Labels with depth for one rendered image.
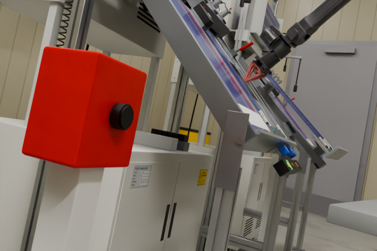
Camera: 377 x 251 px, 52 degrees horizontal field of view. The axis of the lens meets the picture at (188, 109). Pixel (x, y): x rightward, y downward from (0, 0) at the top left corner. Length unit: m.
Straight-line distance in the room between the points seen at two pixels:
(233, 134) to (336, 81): 4.31
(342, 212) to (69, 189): 0.58
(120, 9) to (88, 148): 1.00
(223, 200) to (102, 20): 0.80
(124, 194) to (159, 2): 0.51
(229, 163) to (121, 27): 0.82
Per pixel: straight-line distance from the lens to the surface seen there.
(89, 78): 0.54
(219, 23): 1.56
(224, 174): 0.85
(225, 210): 0.86
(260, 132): 0.90
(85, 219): 0.62
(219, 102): 0.91
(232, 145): 0.85
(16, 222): 1.24
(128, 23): 1.54
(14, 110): 4.39
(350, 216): 0.92
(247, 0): 1.41
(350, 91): 5.05
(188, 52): 0.97
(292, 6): 5.72
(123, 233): 1.10
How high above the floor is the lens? 0.70
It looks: 3 degrees up
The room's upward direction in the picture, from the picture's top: 11 degrees clockwise
